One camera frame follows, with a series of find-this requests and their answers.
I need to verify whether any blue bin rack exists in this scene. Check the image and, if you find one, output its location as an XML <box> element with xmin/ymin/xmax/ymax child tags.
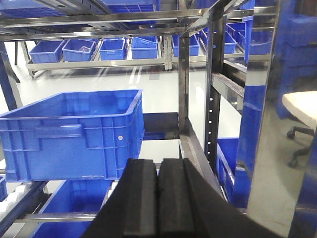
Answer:
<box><xmin>131</xmin><ymin>36</ymin><xmax>158</xmax><ymax>60</ymax></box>
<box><xmin>200</xmin><ymin>29</ymin><xmax>237</xmax><ymax>54</ymax></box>
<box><xmin>62</xmin><ymin>39</ymin><xmax>96</xmax><ymax>62</ymax></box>
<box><xmin>29</xmin><ymin>40</ymin><xmax>65</xmax><ymax>63</ymax></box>
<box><xmin>99</xmin><ymin>38</ymin><xmax>126</xmax><ymax>60</ymax></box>
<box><xmin>171</xmin><ymin>34</ymin><xmax>200</xmax><ymax>58</ymax></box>

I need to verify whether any blue crate on lower shelf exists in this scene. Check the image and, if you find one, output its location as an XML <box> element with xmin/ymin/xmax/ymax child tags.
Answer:
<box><xmin>31</xmin><ymin>179</ymin><xmax>112</xmax><ymax>238</ymax></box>

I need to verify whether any large blue plastic crate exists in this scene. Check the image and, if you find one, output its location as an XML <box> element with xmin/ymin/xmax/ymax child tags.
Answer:
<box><xmin>0</xmin><ymin>89</ymin><xmax>145</xmax><ymax>182</ymax></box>

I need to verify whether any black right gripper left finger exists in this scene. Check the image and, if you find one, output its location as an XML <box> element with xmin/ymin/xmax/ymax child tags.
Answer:
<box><xmin>81</xmin><ymin>159</ymin><xmax>158</xmax><ymax>238</ymax></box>

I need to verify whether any blue crate lower right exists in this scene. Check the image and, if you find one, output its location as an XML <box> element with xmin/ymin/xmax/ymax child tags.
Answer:
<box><xmin>216</xmin><ymin>137</ymin><xmax>251</xmax><ymax>208</ymax></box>

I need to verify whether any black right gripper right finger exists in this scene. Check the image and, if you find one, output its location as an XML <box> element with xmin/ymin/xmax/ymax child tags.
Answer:
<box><xmin>158</xmin><ymin>159</ymin><xmax>278</xmax><ymax>238</ymax></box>

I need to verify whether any far steel shelf rack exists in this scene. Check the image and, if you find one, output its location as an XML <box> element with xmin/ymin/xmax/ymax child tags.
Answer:
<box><xmin>14</xmin><ymin>34</ymin><xmax>246</xmax><ymax>79</ymax></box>

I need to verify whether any white office chair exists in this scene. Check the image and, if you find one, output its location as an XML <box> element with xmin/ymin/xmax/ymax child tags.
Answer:
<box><xmin>282</xmin><ymin>91</ymin><xmax>317</xmax><ymax>168</ymax></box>

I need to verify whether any steel shelf rack frame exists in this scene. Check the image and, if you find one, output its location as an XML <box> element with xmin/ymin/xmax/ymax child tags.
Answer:
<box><xmin>0</xmin><ymin>0</ymin><xmax>317</xmax><ymax>238</ymax></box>

